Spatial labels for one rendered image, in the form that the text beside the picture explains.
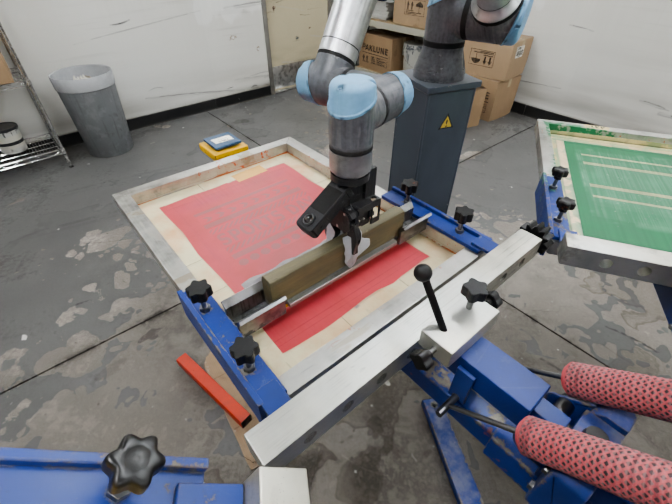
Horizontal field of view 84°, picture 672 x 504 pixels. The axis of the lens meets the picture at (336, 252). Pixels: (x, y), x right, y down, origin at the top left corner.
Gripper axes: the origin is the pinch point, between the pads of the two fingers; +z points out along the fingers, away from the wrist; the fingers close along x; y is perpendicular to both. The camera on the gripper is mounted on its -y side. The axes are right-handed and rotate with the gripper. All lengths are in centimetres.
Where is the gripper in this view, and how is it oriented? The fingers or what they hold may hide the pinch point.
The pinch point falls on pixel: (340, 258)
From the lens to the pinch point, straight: 79.2
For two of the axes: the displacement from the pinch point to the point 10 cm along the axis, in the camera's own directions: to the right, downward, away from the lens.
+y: 7.7, -4.2, 4.9
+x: -6.4, -5.0, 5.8
